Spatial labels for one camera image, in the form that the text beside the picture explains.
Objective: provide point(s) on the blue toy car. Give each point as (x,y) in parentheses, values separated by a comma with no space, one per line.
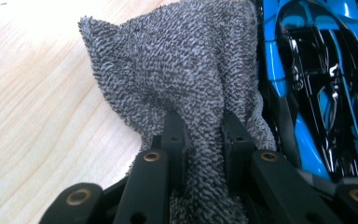
(320,93)

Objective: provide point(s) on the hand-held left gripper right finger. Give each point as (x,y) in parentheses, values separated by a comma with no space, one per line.
(237,152)

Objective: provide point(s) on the grey towel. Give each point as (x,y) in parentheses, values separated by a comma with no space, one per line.
(180,68)

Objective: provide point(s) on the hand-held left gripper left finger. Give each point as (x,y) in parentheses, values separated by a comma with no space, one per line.
(175,146)

